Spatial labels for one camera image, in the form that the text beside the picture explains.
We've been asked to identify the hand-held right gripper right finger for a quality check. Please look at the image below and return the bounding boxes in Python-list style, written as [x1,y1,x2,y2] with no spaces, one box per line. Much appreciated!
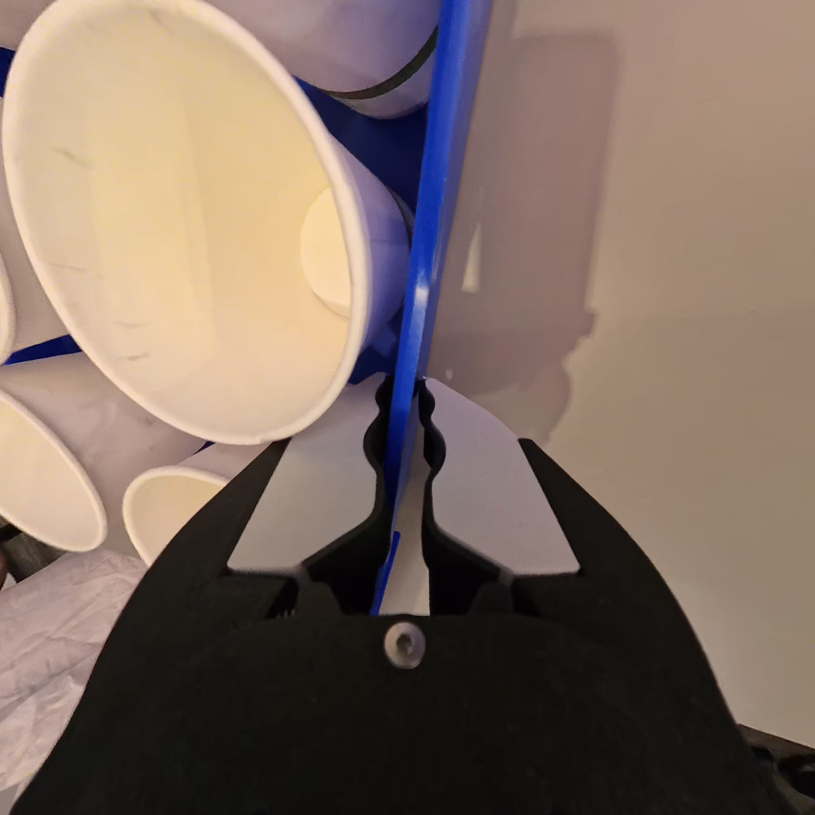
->
[421,377,584,602]

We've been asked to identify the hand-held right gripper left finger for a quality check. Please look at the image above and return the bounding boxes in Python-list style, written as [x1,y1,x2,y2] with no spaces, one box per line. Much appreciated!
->
[227,382,388,599]

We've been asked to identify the blue plastic bin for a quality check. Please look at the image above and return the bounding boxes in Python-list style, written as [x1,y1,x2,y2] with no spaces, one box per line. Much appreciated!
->
[0,0,497,615]

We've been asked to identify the person's leg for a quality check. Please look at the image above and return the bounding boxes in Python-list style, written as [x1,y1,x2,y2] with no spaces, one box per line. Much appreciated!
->
[0,545,151,815]

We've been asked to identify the black chair base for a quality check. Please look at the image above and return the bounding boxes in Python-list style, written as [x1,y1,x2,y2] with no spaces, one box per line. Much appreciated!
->
[742,726,815,815]

